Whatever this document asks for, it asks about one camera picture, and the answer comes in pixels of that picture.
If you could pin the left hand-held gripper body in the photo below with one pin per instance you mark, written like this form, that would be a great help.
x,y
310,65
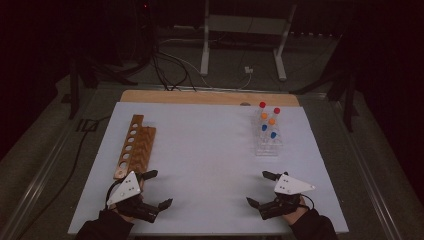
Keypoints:
x,y
125,190

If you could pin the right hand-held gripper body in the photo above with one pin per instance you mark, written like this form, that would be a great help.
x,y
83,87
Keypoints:
x,y
290,186

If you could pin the clear acrylic test tube rack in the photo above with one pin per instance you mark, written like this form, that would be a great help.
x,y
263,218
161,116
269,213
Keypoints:
x,y
268,148

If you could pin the wooden test tube rack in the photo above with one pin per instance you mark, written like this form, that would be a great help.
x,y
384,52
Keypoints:
x,y
143,146

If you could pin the orange cap test tube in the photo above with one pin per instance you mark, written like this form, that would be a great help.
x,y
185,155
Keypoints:
x,y
272,121
264,116

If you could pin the person's left hand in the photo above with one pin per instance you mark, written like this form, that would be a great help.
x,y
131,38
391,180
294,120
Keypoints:
x,y
122,216

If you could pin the person's right hand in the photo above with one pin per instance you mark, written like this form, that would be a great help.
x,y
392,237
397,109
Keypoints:
x,y
296,216

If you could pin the white table mat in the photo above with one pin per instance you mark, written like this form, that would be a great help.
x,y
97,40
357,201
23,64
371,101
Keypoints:
x,y
206,160

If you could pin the black stand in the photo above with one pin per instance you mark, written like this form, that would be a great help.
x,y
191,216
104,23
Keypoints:
x,y
349,106
74,96

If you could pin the white plug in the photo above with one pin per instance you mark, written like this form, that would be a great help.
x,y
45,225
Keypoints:
x,y
248,70

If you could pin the white metal stand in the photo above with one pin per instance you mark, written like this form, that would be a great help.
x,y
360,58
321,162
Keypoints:
x,y
204,50

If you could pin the black floor socket frame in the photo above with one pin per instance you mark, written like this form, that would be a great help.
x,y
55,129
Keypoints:
x,y
87,125

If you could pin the metal floor rail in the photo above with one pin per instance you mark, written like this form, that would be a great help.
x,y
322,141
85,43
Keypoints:
x,y
33,190
370,180
150,87

